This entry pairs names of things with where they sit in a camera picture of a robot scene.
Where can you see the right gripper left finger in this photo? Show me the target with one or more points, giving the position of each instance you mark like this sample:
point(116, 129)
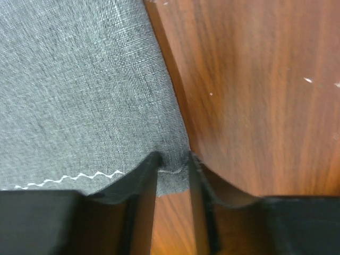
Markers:
point(137, 192)

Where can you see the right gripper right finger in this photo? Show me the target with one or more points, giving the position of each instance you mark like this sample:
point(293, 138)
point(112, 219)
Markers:
point(226, 220)

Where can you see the grey cloth napkin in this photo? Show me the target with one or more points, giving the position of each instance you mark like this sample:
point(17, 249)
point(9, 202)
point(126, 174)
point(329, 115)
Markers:
point(85, 97)

